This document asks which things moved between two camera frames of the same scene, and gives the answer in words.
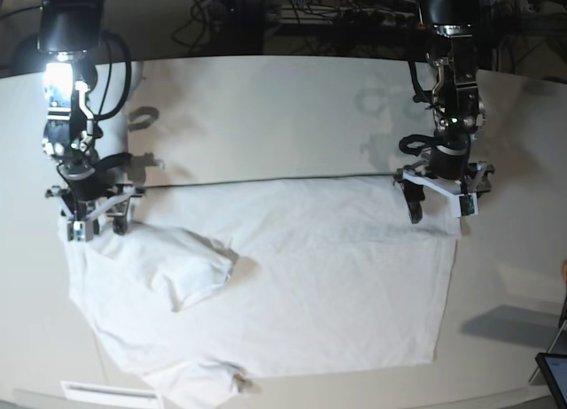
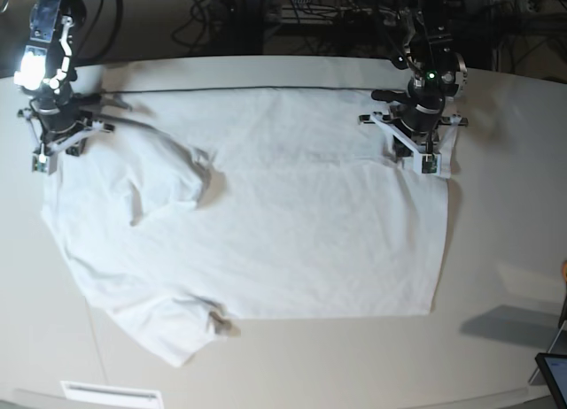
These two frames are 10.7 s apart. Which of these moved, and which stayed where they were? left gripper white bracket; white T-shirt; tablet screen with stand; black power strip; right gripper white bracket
Moved: right gripper white bracket; left gripper white bracket; white T-shirt
Stayed: black power strip; tablet screen with stand
